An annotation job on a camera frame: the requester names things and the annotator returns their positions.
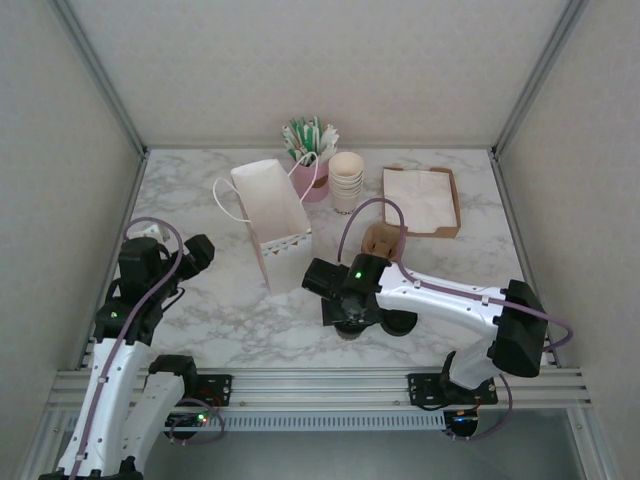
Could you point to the black plastic cup lid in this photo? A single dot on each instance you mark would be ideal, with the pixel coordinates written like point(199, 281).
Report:
point(402, 325)
point(351, 329)

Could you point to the white floral paper gift bag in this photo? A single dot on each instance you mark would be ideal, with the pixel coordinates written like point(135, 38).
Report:
point(270, 200)

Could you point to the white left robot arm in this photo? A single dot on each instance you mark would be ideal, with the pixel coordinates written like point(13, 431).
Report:
point(155, 415)

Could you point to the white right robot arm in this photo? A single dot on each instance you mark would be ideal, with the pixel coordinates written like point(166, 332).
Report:
point(440, 305)

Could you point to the brown cardboard cup carrier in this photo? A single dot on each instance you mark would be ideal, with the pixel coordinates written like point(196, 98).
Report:
point(380, 242)

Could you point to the pink cylindrical holder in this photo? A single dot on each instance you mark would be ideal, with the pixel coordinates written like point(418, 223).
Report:
point(312, 185)

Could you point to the brown cardboard napkin tray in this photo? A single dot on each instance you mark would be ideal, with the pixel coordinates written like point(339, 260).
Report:
point(456, 205)

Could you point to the small circuit board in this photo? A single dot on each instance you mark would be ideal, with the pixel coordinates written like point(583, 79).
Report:
point(192, 420)
point(462, 417)

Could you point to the green white striped stick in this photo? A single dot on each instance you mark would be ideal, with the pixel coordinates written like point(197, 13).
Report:
point(289, 140)
point(315, 132)
point(301, 131)

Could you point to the white wrapped stirrer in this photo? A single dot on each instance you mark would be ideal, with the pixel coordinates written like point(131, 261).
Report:
point(334, 137)
point(327, 142)

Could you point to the aluminium table side rail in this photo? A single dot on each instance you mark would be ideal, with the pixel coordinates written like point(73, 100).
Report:
point(515, 235)
point(135, 190)

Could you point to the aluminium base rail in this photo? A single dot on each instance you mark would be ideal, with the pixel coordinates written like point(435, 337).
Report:
point(320, 387)

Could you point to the aluminium frame post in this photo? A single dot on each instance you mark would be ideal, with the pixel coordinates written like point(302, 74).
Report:
point(105, 80)
point(540, 75)

